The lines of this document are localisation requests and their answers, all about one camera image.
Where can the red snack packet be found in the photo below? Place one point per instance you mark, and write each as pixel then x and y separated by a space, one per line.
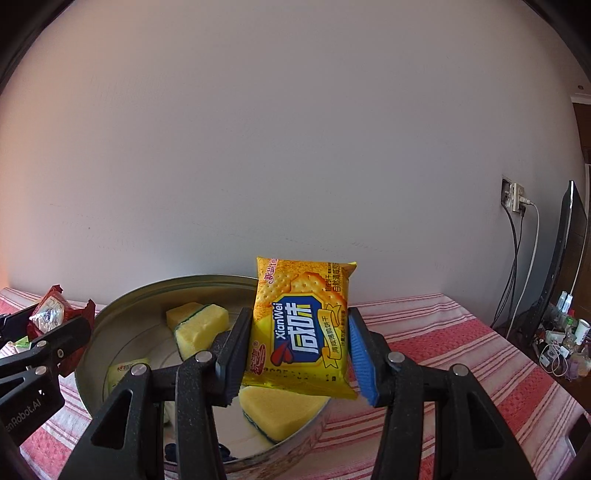
pixel 53 311

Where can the green tea tissue pack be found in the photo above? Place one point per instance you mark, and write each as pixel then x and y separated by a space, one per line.
pixel 115 373

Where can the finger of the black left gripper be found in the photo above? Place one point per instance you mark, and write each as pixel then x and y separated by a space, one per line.
pixel 59 350

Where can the yellow green sponge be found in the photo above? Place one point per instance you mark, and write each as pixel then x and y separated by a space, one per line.
pixel 276 413
pixel 195 326

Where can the yellow XianWei cracker packet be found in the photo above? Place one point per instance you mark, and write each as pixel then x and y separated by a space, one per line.
pixel 299 340

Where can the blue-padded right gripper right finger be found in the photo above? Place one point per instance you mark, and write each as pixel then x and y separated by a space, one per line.
pixel 472 439

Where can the red white striped cloth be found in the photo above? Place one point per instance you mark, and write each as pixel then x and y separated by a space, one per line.
pixel 435 331

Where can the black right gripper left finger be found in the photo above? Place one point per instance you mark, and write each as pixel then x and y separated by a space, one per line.
pixel 125 438

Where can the round metal tin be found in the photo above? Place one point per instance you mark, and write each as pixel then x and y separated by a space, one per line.
pixel 134 327

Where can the wall power outlet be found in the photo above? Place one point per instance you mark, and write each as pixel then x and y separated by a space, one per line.
pixel 512 194

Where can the black monitor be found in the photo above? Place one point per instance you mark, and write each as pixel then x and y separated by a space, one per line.
pixel 565 265

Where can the cluttered side items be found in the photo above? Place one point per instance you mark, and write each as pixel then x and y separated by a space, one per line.
pixel 562 342

